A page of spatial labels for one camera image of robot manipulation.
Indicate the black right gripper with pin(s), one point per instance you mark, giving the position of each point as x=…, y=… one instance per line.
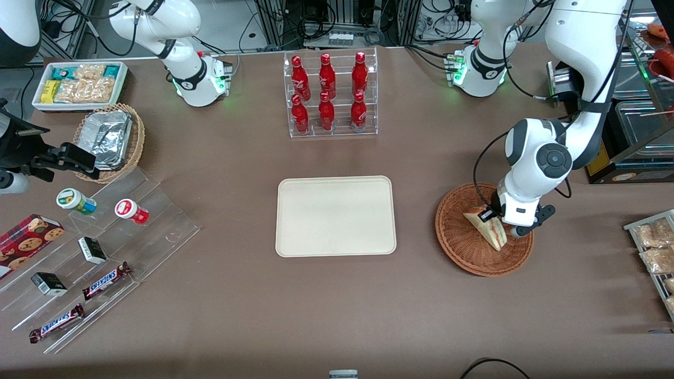
x=16, y=151

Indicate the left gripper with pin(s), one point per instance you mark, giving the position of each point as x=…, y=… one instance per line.
x=495, y=203

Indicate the triangular sandwich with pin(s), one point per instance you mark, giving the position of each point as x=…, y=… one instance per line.
x=492, y=237

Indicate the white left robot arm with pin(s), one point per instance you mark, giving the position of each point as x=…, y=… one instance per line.
x=579, y=42

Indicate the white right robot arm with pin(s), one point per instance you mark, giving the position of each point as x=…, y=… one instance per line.
x=184, y=73

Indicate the light wicker basket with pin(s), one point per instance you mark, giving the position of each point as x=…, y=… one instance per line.
x=138, y=137

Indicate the brown wicker basket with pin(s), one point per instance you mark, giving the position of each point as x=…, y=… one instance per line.
x=463, y=247

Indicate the beige plastic tray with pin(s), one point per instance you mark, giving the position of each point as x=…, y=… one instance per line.
x=337, y=216

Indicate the silver foil wrapped packet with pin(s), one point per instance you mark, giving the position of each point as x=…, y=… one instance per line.
x=108, y=137

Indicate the green sunflower lidded cup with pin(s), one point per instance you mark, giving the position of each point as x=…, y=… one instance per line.
x=73, y=200

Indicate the clear rice cracker bag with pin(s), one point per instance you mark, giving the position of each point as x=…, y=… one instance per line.
x=90, y=72
x=84, y=90

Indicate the red lidded yogurt cup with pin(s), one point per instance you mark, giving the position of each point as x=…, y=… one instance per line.
x=131, y=210

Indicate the yellow snack packet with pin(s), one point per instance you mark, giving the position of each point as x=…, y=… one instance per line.
x=50, y=91

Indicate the teal snack packet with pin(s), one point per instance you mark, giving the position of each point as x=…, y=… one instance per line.
x=111, y=71
x=62, y=72

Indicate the small black carton box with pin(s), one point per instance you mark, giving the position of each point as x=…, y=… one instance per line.
x=48, y=283
x=92, y=250

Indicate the white plastic snack bin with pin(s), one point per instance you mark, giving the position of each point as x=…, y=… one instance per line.
x=124, y=79

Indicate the red chocolate chip cookie box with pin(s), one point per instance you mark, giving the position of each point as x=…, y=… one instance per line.
x=26, y=242

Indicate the clear acrylic stepped shelf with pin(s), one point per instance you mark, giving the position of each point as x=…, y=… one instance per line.
x=158, y=231

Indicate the Snickers chocolate bar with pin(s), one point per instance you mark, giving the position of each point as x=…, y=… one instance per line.
x=57, y=322
x=106, y=280

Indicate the clear bagged pastry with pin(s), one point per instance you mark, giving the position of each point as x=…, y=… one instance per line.
x=658, y=259
x=670, y=287
x=650, y=234

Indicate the glass display case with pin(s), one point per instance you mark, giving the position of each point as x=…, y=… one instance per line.
x=642, y=121

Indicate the red cola bottle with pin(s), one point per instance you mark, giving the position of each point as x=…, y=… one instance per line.
x=326, y=113
x=299, y=76
x=359, y=73
x=300, y=116
x=358, y=113
x=327, y=73

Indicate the clear acrylic bottle rack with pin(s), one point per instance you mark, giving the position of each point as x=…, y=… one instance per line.
x=340, y=84

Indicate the small grey device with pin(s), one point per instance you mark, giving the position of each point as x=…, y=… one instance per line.
x=343, y=375

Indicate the white power strip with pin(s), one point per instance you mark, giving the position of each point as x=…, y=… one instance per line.
x=342, y=38

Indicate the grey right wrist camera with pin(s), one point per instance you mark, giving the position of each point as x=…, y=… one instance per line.
x=13, y=183

